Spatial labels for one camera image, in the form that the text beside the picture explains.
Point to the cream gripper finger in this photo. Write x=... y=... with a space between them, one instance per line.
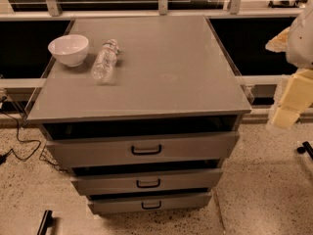
x=297 y=97
x=278 y=43

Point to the grey top drawer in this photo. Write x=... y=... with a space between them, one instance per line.
x=137 y=150

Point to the grey drawer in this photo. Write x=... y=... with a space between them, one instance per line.
x=137 y=150
x=150 y=203
x=147 y=181

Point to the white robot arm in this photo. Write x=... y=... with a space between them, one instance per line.
x=300 y=44

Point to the grey bottom drawer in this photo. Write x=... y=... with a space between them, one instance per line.
x=150 y=203

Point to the grey drawer cabinet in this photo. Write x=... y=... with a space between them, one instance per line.
x=141 y=127

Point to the grey middle drawer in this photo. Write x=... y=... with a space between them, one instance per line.
x=147 y=181

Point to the black object on floor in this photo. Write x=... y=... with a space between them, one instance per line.
x=305 y=148

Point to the clear plastic water bottle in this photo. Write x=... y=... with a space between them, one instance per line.
x=105 y=62

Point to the white ceramic bowl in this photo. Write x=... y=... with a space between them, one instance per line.
x=70 y=50

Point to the black bar on floor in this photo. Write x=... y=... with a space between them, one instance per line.
x=46 y=221

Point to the black wire basket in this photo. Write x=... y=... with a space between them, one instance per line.
x=46 y=157

